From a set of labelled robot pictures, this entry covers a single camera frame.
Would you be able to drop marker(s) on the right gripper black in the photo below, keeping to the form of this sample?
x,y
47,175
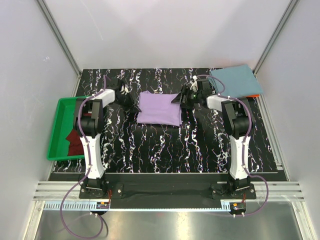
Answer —
x,y
185,91

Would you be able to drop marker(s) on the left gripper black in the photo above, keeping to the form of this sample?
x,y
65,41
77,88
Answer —
x,y
133,108

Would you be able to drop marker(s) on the purple t shirt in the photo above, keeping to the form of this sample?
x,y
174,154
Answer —
x,y
157,108

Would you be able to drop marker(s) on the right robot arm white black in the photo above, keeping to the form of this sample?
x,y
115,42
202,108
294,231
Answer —
x,y
237,121

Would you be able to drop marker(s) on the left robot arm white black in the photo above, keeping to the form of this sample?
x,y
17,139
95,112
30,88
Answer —
x,y
94,180

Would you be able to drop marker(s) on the folded blue-grey t shirt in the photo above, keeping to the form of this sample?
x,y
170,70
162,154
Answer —
x,y
239,81

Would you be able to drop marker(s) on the dark red t shirt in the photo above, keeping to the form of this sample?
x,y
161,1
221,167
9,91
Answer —
x,y
75,147

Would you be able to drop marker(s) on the green plastic bin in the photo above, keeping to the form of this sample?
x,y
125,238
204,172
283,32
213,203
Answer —
x,y
58,130

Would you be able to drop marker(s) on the folded orange t shirt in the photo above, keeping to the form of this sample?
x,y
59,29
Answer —
x,y
253,96

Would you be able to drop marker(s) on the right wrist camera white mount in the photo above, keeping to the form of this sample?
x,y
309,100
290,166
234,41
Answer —
x,y
194,84

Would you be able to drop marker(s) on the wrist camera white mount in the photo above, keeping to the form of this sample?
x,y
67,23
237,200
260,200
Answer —
x,y
194,84
124,89

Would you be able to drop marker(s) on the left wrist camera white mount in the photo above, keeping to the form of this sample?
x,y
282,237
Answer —
x,y
124,89

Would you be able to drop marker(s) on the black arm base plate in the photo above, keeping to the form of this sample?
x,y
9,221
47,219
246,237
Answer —
x,y
174,188

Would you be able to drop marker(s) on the white slotted cable duct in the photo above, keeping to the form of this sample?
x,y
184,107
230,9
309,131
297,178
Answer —
x,y
117,206

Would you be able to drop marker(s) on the left aluminium frame post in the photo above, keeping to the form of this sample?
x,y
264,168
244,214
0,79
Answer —
x,y
58,35

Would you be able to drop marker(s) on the aluminium frame post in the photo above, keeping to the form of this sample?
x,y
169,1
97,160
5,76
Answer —
x,y
58,35
276,33

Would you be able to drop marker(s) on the right aluminium frame post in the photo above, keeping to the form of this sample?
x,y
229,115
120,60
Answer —
x,y
276,33

